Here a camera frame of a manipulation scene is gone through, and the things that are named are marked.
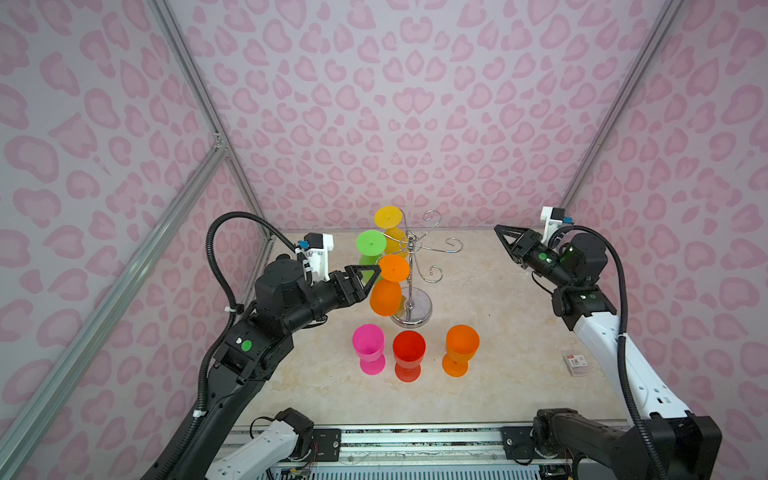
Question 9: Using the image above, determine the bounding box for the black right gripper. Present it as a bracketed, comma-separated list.
[495, 226, 576, 289]

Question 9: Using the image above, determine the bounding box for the green plastic wine glass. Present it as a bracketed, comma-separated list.
[356, 230, 387, 265]

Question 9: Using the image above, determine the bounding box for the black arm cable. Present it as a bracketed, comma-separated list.
[548, 224, 670, 480]
[155, 211, 301, 480]

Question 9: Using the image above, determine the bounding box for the orange wine glass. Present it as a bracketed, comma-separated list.
[370, 255, 410, 316]
[442, 325, 480, 378]

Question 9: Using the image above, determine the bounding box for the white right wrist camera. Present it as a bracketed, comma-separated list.
[540, 206, 572, 244]

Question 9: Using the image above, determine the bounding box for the orange wine glass front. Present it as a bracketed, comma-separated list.
[370, 255, 410, 316]

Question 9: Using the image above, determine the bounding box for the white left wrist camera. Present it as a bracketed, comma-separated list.
[298, 232, 334, 282]

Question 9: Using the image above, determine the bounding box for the yellow plastic wine glass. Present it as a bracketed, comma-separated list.
[374, 206, 407, 258]

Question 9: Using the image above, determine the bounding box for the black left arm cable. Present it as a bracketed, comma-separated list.
[155, 211, 301, 480]

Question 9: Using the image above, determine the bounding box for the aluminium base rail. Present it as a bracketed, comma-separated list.
[161, 419, 685, 480]

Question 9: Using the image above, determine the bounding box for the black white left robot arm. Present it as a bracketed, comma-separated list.
[144, 255, 381, 479]

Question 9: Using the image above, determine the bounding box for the pink plastic wine glass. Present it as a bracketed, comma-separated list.
[352, 324, 386, 376]

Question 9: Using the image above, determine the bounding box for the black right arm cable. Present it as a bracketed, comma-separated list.
[548, 224, 670, 480]

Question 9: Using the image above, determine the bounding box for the red plastic wine glass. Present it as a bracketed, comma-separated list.
[393, 331, 427, 383]

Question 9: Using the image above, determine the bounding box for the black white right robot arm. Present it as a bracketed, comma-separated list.
[494, 225, 722, 479]

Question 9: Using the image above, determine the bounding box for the chrome wine glass rack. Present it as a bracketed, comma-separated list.
[383, 207, 464, 330]

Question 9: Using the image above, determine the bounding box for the small clear red packet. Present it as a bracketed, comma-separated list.
[562, 350, 590, 377]

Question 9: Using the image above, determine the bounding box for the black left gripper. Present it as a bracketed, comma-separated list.
[283, 262, 381, 338]

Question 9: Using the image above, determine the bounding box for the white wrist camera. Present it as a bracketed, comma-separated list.
[298, 232, 334, 282]
[540, 206, 572, 244]

